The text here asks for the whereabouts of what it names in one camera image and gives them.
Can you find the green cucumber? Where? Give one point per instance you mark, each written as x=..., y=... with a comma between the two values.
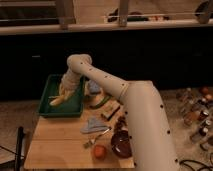
x=101, y=102

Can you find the wooden block brush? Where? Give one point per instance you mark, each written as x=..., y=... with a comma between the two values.
x=110, y=110

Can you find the black stand pole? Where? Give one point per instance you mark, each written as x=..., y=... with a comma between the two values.
x=20, y=136

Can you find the metal fork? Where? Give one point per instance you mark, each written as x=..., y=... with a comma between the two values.
x=92, y=141

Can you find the dark purple bowl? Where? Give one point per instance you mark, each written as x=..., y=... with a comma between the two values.
x=120, y=144

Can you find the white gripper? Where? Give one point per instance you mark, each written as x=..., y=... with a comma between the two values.
x=69, y=83

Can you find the wooden folding table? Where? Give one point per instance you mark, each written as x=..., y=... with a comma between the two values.
x=57, y=144

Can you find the blue sponge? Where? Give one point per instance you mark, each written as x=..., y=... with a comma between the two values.
x=93, y=87

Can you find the grey blue cloth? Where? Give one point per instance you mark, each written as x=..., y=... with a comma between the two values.
x=93, y=125

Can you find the orange fruit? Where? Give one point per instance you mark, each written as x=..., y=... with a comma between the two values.
x=99, y=152

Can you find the green plastic tray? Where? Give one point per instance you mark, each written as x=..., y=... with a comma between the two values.
x=72, y=108

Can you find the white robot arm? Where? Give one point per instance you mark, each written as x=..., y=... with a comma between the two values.
x=150, y=134

